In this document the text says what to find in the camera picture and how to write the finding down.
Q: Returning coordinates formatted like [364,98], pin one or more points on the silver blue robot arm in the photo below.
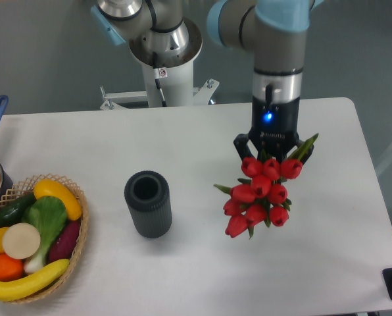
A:
[166,43]

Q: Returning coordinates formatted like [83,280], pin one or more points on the red tulip bouquet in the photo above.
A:
[260,196]

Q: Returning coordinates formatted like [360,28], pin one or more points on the purple sweet potato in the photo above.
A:
[64,245]

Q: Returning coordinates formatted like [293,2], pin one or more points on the green cucumber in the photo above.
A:
[12,213]

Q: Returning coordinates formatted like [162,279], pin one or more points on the dark grey ribbed vase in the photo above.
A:
[147,195]

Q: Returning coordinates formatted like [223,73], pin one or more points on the orange fruit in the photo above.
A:
[10,268]

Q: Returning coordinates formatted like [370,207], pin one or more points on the green bok choy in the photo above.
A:
[48,216]

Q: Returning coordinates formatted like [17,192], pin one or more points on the yellow banana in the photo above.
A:
[28,285]

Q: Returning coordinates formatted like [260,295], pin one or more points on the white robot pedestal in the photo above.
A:
[164,87]

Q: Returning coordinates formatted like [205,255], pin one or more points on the beige round slice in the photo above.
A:
[21,241]

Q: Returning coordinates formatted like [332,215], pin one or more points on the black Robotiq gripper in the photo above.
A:
[274,130]

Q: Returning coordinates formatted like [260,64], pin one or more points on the woven wicker basket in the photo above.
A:
[26,186]

